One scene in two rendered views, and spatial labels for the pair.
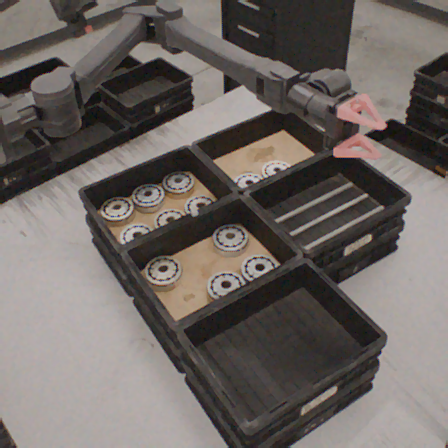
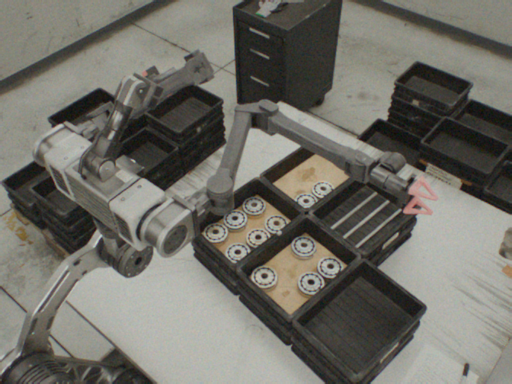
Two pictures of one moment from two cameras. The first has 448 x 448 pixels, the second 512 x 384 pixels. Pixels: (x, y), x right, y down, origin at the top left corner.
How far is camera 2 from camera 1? 0.69 m
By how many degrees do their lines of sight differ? 11
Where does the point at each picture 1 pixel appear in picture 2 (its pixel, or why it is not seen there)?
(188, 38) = (288, 130)
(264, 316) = (340, 300)
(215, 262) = (296, 265)
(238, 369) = (332, 339)
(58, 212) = not seen: hidden behind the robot
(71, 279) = (187, 287)
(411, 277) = (424, 255)
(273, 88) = (359, 170)
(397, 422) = (432, 356)
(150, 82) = (184, 104)
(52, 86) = (222, 186)
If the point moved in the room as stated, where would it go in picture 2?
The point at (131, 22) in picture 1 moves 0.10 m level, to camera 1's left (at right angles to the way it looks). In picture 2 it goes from (244, 119) to (214, 123)
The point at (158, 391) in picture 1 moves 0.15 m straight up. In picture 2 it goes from (275, 360) to (276, 341)
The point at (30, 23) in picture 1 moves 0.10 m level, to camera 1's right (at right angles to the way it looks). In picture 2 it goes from (46, 42) to (58, 40)
